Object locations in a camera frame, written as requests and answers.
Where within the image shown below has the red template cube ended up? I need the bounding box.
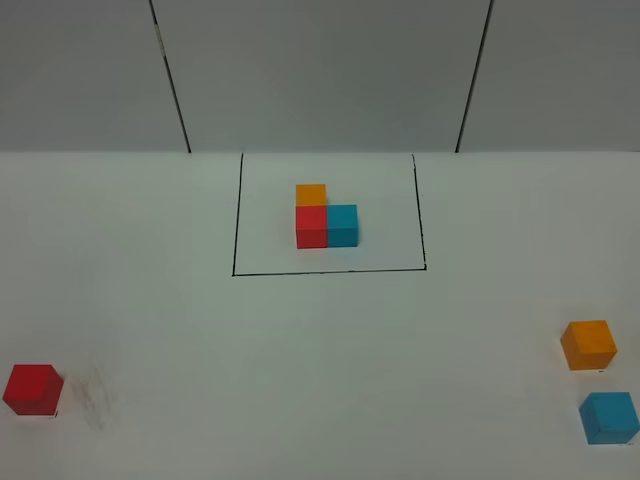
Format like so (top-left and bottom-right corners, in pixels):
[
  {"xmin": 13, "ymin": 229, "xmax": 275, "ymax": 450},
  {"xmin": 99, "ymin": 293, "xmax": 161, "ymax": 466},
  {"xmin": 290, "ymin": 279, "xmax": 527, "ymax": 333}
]
[{"xmin": 295, "ymin": 205, "xmax": 328, "ymax": 249}]

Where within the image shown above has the blue template cube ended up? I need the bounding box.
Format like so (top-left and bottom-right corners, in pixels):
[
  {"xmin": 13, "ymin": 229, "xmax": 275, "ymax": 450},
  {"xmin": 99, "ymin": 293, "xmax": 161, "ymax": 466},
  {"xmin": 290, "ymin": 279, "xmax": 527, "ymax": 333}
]
[{"xmin": 327, "ymin": 204, "xmax": 359, "ymax": 248}]

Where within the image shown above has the orange template cube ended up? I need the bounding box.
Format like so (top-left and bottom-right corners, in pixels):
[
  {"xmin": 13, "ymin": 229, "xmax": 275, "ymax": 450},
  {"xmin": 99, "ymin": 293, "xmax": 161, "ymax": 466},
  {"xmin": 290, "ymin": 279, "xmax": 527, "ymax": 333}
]
[{"xmin": 296, "ymin": 184, "xmax": 327, "ymax": 207}]

